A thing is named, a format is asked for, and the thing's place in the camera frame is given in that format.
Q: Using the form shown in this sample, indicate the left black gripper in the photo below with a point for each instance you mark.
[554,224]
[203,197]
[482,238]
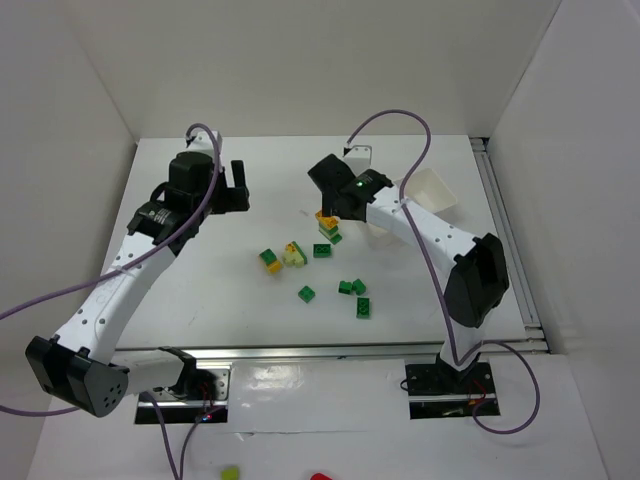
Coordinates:
[232,195]

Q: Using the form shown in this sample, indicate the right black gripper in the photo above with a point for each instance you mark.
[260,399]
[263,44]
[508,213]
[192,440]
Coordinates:
[329,187]

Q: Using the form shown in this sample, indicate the yellow orange lego piece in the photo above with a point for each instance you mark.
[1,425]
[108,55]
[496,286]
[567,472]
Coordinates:
[327,222]

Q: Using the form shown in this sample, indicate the pale green lego brick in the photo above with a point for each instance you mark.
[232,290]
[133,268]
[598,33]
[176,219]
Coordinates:
[329,233]

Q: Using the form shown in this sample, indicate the green lego plate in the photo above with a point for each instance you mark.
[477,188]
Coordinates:
[334,239]

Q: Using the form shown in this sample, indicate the green two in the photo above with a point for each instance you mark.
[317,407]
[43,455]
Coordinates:
[322,250]
[363,308]

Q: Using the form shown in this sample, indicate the small green lego brick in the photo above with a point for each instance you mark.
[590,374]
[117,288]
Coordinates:
[306,294]

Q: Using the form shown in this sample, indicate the white divided plastic container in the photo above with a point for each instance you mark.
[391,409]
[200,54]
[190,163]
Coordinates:
[427,189]

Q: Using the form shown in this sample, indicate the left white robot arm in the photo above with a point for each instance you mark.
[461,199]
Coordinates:
[76,363]

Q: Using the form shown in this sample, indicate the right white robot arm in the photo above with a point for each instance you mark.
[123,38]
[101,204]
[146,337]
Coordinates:
[474,267]

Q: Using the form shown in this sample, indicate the pale yellow green lego stack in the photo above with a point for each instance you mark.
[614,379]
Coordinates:
[293,255]

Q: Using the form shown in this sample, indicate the red object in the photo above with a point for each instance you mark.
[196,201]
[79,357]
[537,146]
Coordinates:
[320,476]

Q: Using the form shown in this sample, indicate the lime green object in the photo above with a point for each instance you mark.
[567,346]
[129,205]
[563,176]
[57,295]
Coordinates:
[230,473]

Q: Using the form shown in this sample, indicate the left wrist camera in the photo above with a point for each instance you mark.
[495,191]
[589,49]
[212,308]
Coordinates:
[200,141]

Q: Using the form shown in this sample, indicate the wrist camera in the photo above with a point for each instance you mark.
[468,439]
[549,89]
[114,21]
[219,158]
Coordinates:
[358,158]
[200,141]

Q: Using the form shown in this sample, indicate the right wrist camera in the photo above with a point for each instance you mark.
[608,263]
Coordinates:
[358,158]

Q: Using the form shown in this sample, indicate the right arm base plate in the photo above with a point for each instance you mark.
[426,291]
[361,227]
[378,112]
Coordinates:
[433,396]

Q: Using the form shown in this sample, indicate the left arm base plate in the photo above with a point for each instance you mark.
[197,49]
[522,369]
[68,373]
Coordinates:
[208,402]

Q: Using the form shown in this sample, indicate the aluminium rail frame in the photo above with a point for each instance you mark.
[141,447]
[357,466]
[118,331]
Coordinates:
[218,293]

